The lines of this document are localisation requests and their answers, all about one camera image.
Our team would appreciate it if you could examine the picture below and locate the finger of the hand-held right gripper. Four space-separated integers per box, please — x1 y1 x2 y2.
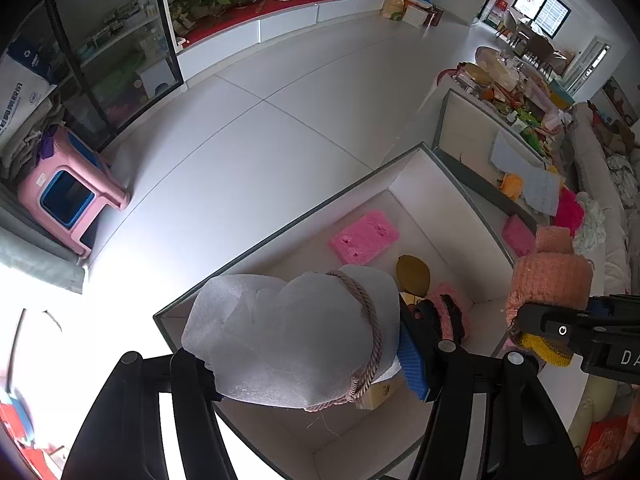
589 294 640 317
512 304 601 356

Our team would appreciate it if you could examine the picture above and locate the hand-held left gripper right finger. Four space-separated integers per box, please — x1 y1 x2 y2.
398 300 583 480

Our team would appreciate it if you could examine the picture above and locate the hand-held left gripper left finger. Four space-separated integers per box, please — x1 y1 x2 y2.
60 350 240 480

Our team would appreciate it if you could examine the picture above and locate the yellow scrubber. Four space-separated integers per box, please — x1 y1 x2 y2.
515 330 573 367

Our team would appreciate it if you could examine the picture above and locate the peach knit hat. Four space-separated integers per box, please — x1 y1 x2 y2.
505 226 595 328

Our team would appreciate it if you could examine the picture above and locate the pink and black knit hat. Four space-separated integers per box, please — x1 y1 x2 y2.
410 282 473 346

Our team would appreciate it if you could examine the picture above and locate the white foam wrap with rope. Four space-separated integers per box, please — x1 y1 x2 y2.
181 266 403 413

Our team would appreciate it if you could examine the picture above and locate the pink sponge with holes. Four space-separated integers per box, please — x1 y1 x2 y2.
328 211 401 266

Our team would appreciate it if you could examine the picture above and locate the white box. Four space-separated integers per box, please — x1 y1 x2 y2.
152 142 541 480

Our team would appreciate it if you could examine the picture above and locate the white fringed blanket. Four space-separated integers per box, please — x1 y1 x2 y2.
572 195 608 256

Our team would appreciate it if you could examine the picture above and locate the red patterned cushion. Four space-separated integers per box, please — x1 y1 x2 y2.
580 415 636 476

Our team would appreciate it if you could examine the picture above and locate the magenta fluffy cloth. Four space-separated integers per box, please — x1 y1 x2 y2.
554 187 586 233

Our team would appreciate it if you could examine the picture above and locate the white paper sheet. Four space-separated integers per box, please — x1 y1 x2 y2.
522 166 562 216
490 131 546 173

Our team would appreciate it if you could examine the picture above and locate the beige leather sofa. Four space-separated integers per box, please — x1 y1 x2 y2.
570 102 640 461

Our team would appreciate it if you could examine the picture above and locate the red and blue item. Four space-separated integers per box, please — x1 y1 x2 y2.
0 395 56 480

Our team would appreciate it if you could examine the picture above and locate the grey green cloth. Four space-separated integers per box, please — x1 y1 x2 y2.
0 185 88 293

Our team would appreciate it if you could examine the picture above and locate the pink plastic stool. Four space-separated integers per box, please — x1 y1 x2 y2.
17 125 132 260

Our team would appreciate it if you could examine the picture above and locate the pile of snacks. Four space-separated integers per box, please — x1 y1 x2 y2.
457 47 573 156

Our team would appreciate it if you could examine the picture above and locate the purple cloth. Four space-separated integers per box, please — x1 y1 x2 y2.
36 132 58 163

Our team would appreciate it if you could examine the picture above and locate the window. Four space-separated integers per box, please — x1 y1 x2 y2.
515 0 571 36

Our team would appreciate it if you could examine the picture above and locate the cardboard box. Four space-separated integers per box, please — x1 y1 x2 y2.
402 0 436 28

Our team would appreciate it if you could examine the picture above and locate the white printed sack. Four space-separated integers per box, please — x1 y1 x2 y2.
0 35 58 146

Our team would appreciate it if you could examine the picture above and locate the glass display cabinet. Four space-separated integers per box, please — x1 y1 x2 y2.
0 0 183 153

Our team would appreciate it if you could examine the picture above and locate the white cabinet with red top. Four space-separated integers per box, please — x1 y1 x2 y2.
172 0 396 81

